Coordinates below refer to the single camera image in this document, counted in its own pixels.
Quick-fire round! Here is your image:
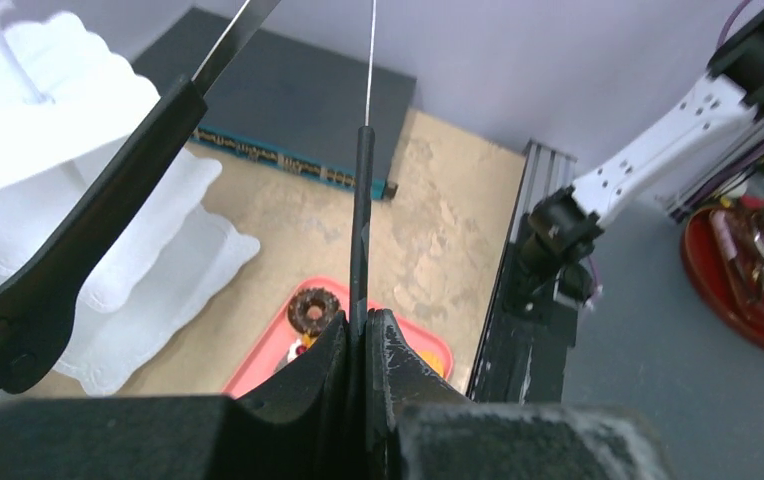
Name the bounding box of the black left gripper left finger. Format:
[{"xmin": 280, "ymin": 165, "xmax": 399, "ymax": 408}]
[{"xmin": 222, "ymin": 309, "xmax": 363, "ymax": 480}]

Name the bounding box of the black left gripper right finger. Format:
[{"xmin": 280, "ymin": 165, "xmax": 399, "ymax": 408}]
[{"xmin": 365, "ymin": 309, "xmax": 472, "ymax": 479}]

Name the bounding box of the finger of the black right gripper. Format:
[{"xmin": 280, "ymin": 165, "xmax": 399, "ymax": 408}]
[
  {"xmin": 348, "ymin": 125, "xmax": 377, "ymax": 333},
  {"xmin": 0, "ymin": 77, "xmax": 208, "ymax": 394}
]

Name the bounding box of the chocolate sprinkle donut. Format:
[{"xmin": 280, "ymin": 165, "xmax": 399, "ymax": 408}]
[{"xmin": 287, "ymin": 287, "xmax": 340, "ymax": 337}]

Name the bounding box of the white three-tier cake stand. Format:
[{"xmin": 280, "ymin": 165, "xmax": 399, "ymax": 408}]
[{"xmin": 0, "ymin": 1, "xmax": 274, "ymax": 396}]

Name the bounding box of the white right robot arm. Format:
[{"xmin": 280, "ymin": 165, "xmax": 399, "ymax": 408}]
[{"xmin": 0, "ymin": 1, "xmax": 764, "ymax": 393}]

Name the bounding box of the pink serving tray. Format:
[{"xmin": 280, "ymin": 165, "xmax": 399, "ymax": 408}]
[{"xmin": 222, "ymin": 276, "xmax": 454, "ymax": 398}]

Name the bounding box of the red round tray with parts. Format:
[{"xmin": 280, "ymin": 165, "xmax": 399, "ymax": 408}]
[{"xmin": 680, "ymin": 196, "xmax": 764, "ymax": 349}]

